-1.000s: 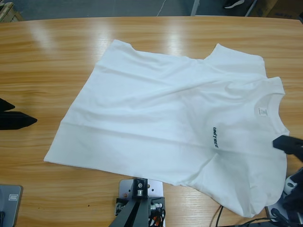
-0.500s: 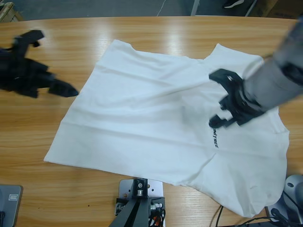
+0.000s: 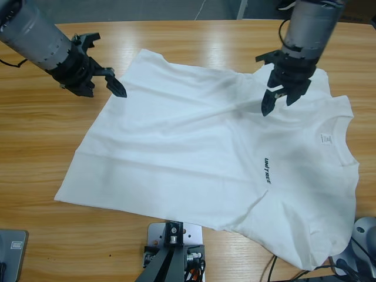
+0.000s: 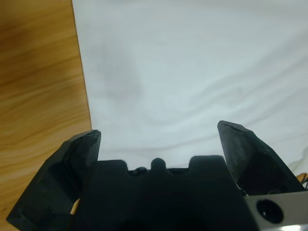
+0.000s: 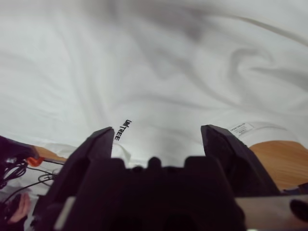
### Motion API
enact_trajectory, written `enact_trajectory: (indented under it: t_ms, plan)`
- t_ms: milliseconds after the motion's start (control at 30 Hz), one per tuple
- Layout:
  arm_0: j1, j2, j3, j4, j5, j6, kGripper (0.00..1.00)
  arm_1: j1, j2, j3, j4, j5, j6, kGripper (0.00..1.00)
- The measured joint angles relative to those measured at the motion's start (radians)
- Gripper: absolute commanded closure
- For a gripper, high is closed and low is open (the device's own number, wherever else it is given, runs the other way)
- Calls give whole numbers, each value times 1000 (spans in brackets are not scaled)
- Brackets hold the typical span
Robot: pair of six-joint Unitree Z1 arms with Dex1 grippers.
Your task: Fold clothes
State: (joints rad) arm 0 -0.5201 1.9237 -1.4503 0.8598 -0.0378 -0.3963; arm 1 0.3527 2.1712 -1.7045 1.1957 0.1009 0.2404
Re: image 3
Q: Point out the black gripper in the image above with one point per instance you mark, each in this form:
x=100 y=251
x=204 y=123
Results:
x=73 y=69
x=293 y=75

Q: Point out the white Unitree t-shirt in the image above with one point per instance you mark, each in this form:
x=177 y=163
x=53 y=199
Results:
x=176 y=147

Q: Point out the black shoe white sole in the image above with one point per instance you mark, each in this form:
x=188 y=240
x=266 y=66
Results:
x=285 y=4

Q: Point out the white pole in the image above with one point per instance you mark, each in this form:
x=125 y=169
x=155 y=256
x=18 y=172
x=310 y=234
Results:
x=242 y=10

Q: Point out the dark printed box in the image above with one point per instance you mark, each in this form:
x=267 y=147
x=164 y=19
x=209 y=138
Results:
x=358 y=16

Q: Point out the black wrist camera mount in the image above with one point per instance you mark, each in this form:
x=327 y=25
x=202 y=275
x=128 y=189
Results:
x=86 y=39
x=268 y=56

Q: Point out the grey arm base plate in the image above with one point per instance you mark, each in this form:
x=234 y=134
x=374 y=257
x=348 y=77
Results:
x=364 y=235
x=13 y=252

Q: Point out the white mount block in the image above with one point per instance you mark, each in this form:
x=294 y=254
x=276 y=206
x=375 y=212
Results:
x=192 y=232

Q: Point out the dark camera post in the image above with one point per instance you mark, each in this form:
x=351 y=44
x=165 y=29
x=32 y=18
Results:
x=164 y=270

